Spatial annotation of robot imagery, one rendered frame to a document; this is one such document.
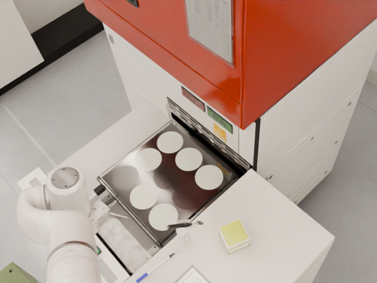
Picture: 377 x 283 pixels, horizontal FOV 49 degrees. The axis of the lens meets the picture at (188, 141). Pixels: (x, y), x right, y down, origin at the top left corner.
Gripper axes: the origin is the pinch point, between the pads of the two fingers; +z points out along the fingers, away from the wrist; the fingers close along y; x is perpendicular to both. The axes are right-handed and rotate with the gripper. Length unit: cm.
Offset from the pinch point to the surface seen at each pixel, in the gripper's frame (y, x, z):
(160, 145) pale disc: -47, -23, 12
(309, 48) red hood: -74, 10, -40
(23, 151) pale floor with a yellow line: -28, -141, 108
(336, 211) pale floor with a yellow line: -134, 27, 86
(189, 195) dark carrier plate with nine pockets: -41.3, -0.1, 13.4
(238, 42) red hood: -43, 8, -54
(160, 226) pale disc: -26.8, 1.8, 16.4
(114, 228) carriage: -15.6, -9.8, 20.8
